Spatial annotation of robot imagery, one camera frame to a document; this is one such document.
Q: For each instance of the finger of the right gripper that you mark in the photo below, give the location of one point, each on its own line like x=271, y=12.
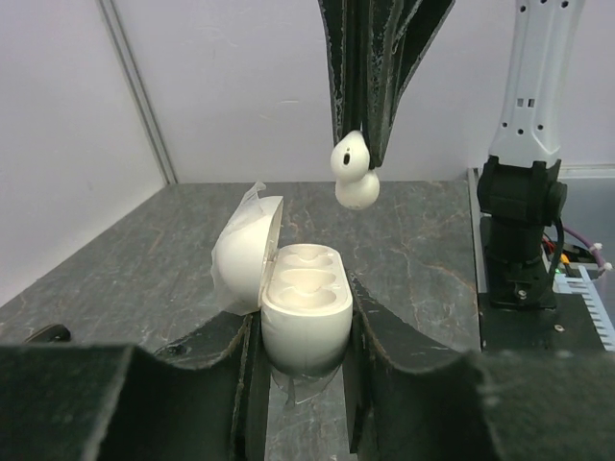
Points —
x=343, y=23
x=394, y=38

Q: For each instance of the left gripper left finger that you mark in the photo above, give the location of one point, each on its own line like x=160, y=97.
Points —
x=202, y=397

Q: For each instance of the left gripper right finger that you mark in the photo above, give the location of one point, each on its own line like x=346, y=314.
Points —
x=409, y=397

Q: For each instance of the white earbud charging case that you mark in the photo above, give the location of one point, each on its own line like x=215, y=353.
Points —
x=300, y=291

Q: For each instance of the white earbud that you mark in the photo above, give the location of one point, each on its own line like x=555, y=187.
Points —
x=357, y=186

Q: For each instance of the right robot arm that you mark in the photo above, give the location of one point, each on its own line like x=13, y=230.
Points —
x=541, y=47

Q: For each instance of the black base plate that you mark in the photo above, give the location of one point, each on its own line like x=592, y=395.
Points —
x=528, y=322

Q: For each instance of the slotted cable duct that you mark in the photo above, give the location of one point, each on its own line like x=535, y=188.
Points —
x=582, y=283

